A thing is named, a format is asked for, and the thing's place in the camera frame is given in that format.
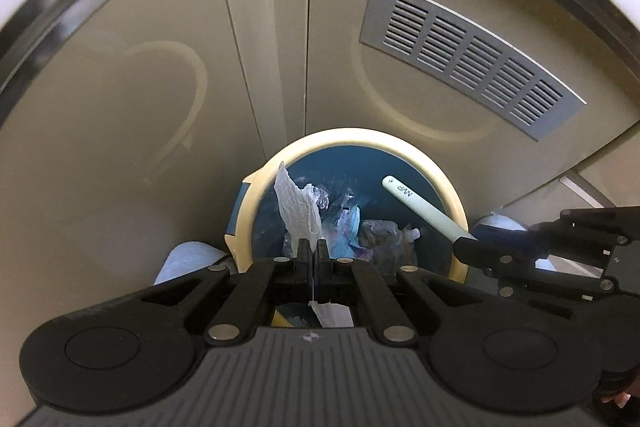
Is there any blue bin cream rim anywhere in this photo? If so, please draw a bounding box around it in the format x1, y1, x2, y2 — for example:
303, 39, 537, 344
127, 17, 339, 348
224, 127, 471, 328

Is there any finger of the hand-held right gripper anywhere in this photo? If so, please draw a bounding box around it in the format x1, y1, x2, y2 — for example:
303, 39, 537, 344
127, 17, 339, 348
530, 206, 640, 268
452, 229, 618, 308

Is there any clear spouted pouch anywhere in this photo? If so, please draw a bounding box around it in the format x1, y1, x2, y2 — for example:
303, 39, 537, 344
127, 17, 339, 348
357, 219, 422, 268

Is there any pale green plastic stick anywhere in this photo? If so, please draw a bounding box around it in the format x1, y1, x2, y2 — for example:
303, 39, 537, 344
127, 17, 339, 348
381, 175, 478, 248

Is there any grey cabinet vent grille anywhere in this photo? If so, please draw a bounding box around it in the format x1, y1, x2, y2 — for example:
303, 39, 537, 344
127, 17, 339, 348
359, 0, 588, 142

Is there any crumpled clear wrapper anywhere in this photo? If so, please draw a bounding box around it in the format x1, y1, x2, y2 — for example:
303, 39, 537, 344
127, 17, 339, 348
300, 182, 332, 212

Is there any white slipper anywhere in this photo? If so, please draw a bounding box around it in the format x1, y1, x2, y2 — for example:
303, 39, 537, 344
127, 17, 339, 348
154, 241, 236, 288

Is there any white paper tissue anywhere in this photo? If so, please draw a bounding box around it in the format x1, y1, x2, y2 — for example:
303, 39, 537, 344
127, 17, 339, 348
274, 161, 353, 328

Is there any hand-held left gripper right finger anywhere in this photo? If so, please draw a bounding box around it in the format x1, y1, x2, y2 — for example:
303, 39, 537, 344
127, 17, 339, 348
315, 238, 483, 344

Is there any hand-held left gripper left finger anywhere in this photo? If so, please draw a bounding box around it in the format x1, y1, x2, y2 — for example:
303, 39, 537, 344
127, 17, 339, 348
135, 238, 313, 343

